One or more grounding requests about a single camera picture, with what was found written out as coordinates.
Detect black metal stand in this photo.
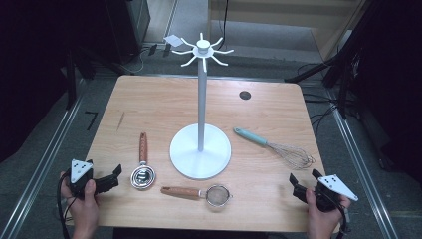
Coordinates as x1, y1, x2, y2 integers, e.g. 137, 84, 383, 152
284, 0, 386, 119
64, 49, 80, 112

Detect black floor cables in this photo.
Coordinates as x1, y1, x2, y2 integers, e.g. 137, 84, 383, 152
302, 92, 340, 137

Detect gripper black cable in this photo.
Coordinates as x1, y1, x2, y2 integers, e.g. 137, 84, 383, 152
331, 195, 352, 239
56, 171, 74, 239

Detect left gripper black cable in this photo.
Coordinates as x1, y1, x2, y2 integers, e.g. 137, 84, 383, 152
56, 171, 74, 239

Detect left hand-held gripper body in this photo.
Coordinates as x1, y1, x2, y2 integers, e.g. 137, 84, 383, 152
68, 158, 101, 200

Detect black cabinet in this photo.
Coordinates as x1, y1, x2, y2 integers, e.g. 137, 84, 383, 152
105, 0, 151, 65

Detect mesh strainer with wooden handle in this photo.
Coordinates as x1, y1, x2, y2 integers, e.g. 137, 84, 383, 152
160, 184, 233, 208

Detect steel egg separator wooden handle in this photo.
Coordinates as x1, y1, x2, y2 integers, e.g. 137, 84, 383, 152
129, 131, 157, 191

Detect white paper sheet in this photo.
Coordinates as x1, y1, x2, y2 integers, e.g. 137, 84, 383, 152
162, 34, 184, 48

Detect person's right hand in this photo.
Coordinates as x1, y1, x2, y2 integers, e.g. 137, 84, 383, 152
305, 188, 351, 234

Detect white utensil rack with hooks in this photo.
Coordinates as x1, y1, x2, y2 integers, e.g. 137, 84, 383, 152
169, 32, 235, 180

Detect white floor cable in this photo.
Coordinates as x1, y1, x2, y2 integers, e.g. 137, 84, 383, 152
118, 49, 147, 76

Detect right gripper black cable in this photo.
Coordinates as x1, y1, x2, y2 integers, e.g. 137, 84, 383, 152
331, 195, 352, 239

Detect metal floor rail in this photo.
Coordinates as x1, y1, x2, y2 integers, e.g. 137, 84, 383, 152
329, 106, 401, 239
0, 94, 85, 239

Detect whisk with teal handle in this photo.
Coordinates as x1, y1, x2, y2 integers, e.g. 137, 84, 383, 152
233, 126, 317, 170

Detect thin black hanging cable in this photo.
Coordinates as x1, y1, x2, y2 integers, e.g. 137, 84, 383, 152
217, 0, 231, 52

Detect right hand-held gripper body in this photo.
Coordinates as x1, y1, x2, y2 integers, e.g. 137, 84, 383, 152
313, 173, 359, 213

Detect person's left hand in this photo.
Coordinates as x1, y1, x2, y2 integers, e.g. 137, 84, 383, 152
60, 170, 101, 232

